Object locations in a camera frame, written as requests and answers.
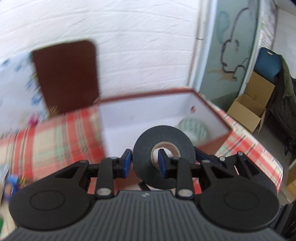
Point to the red plaid bed sheet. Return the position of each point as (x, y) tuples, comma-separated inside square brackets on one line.
[(43, 149)]

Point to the black tape roll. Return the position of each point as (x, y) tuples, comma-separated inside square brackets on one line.
[(160, 137)]

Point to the dark brown headboard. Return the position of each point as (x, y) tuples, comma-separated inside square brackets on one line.
[(67, 75)]

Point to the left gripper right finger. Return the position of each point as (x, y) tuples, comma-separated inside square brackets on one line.
[(180, 170)]

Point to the red shoe box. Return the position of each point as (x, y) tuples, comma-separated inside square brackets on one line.
[(125, 118)]

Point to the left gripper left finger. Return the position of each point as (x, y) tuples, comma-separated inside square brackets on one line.
[(109, 169)]

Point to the cardboard box on floor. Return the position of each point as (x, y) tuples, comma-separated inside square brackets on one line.
[(249, 109)]

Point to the patterned clear tape roll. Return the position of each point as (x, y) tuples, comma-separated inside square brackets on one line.
[(195, 130)]

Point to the blue chair back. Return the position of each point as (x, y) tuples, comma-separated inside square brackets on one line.
[(268, 64)]

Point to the floral mattress with text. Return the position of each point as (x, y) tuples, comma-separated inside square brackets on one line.
[(22, 100)]

